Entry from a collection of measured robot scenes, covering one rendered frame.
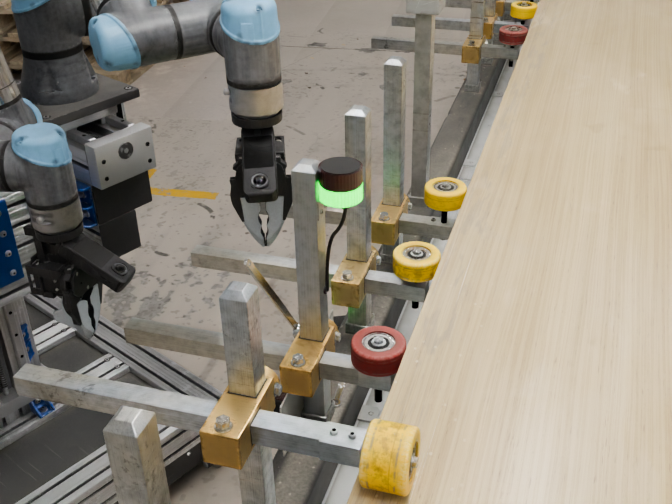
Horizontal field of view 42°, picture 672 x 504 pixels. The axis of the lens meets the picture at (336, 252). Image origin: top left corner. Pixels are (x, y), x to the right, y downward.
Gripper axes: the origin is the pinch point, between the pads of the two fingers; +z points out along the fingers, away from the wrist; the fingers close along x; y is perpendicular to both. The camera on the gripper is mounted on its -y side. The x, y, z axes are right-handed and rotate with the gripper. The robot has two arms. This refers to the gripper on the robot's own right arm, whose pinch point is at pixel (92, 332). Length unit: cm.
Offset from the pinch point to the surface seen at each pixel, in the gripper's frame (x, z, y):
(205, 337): 0.4, -3.4, -20.6
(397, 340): -1, -8, -51
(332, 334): -5.1, -3.8, -39.4
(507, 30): -148, -8, -47
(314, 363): 3.0, -4.4, -39.2
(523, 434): 13, -8, -70
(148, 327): 0.4, -3.4, -10.8
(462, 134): -120, 13, -40
